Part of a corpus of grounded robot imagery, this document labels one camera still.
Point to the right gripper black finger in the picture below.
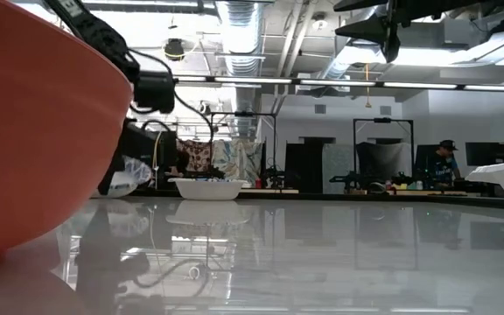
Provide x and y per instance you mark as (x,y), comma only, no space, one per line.
(366,30)
(361,4)

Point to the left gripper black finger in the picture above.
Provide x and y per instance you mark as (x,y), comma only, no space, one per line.
(108,184)

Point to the blue white patterned plate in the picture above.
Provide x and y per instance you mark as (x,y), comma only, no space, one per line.
(131,175)

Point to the orange bowl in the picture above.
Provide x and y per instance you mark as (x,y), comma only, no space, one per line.
(37,131)

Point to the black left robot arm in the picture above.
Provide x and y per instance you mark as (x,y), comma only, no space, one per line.
(99,35)

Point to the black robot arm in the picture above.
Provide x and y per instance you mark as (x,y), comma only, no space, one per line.
(274,177)

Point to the round ceiling smoke detector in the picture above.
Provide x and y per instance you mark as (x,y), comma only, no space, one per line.
(319,22)

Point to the long linear light bar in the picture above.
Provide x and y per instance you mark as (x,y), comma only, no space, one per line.
(344,82)

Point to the black monitor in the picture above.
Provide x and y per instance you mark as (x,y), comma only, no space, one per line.
(422,157)
(486,154)
(168,151)

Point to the brown floral cloth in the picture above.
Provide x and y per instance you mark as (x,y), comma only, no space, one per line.
(197,155)

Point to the blue white floral cloth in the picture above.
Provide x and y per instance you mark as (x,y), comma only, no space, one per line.
(234,157)

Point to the red cup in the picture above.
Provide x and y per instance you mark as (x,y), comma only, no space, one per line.
(258,183)

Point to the pale green partition panel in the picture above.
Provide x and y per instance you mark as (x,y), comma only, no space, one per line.
(338,168)

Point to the dark cabinet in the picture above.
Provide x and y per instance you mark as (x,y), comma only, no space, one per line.
(304,166)

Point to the person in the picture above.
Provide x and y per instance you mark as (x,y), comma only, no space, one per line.
(445,166)

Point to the smooth silver ceiling duct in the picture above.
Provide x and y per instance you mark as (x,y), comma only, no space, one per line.
(344,61)

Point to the black rig frame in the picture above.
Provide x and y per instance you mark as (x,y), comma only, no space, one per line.
(243,114)
(383,120)

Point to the ribbed silver ceiling duct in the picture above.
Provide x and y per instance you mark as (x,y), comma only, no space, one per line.
(241,35)

